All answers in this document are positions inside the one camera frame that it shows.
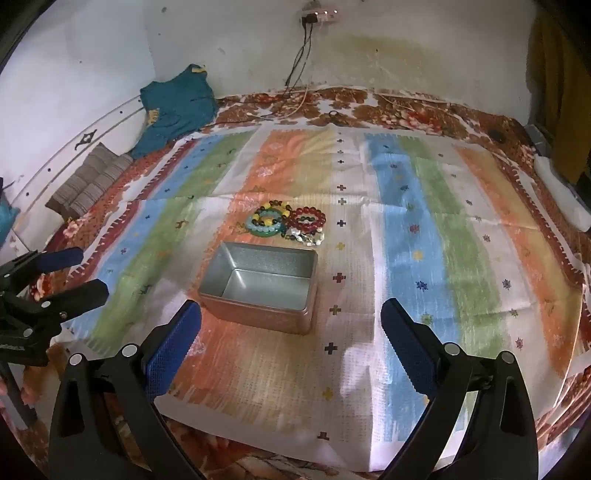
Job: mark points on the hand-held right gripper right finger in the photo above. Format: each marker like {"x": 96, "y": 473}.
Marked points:
{"x": 406, "y": 344}

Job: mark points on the striped colourful mat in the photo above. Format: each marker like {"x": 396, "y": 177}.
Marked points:
{"x": 415, "y": 230}

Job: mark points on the small black round object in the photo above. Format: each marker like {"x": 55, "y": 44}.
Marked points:
{"x": 497, "y": 136}

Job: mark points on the green jade bangle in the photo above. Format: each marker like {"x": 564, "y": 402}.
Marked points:
{"x": 265, "y": 234}

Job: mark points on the yellow hanging cloth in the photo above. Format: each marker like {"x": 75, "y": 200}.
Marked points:
{"x": 561, "y": 92}

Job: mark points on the teal garment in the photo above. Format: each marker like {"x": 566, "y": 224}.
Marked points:
{"x": 178, "y": 106}

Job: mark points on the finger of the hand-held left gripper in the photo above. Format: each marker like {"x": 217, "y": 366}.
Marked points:
{"x": 78, "y": 295}
{"x": 55, "y": 259}

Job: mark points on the wall socket with charger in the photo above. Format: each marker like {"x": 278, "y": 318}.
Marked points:
{"x": 318, "y": 13}

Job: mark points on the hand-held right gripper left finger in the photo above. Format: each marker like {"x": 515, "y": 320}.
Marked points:
{"x": 178, "y": 344}

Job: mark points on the brown striped cushion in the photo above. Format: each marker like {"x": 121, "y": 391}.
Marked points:
{"x": 90, "y": 180}

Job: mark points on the teal cloth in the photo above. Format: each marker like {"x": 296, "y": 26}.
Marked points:
{"x": 7, "y": 219}

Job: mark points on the silver metal tin box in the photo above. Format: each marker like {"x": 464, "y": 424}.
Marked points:
{"x": 258, "y": 281}

